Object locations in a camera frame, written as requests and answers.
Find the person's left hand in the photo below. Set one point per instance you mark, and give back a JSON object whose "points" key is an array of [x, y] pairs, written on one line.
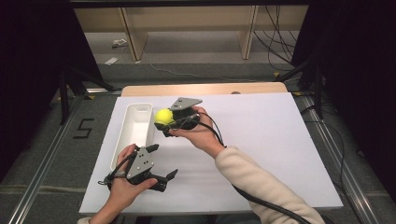
{"points": [[123, 191]]}

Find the black metal stand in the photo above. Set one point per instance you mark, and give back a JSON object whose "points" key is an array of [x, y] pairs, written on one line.
{"points": [[63, 93], [317, 87]]}

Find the aluminium floor rail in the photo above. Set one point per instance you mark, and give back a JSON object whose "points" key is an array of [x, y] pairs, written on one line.
{"points": [[40, 177], [342, 174]]}

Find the white plastic container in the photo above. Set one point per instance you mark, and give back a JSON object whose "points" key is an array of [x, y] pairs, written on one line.
{"points": [[137, 130]]}

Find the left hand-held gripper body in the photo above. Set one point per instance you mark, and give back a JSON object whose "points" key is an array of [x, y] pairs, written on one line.
{"points": [[141, 163]]}

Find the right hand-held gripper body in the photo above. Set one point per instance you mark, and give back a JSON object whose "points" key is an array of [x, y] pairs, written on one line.
{"points": [[185, 104]]}

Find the white foam board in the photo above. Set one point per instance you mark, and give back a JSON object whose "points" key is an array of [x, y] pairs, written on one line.
{"points": [[264, 140]]}

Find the yellow tennis ball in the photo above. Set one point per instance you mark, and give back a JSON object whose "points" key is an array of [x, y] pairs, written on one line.
{"points": [[163, 116]]}

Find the person's right hand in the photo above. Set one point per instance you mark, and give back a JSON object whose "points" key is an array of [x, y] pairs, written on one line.
{"points": [[202, 133]]}

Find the black curtain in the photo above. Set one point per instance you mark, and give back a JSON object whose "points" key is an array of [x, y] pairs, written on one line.
{"points": [[34, 62], [358, 77]]}

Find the wooden shelf unit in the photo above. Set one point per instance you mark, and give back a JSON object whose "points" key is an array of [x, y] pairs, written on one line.
{"points": [[186, 18]]}

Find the wooden table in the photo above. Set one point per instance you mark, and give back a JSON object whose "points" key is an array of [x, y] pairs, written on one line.
{"points": [[202, 89]]}

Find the small white floor box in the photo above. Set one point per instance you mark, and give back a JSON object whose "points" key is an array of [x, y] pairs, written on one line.
{"points": [[120, 42]]}

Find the white paper slip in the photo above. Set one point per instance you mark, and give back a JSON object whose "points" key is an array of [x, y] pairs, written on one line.
{"points": [[111, 61]]}

